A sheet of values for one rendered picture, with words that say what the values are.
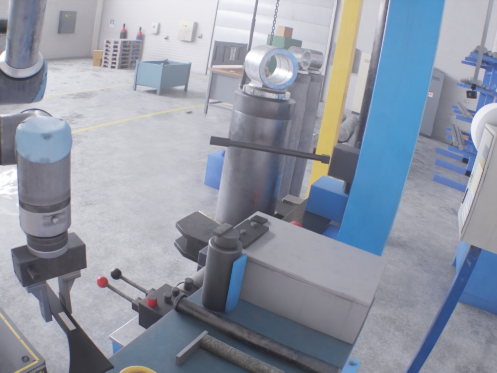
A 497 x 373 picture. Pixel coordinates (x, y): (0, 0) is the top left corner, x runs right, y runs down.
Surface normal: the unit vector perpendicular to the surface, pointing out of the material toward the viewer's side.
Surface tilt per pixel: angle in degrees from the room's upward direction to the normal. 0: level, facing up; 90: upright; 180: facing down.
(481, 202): 90
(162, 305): 0
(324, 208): 90
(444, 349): 0
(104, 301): 0
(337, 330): 90
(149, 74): 90
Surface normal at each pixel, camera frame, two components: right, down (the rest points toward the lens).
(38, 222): 0.20, 0.41
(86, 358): 0.15, -0.91
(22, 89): 0.41, 0.86
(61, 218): 0.71, 0.37
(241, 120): -0.67, 0.19
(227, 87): -0.49, 0.27
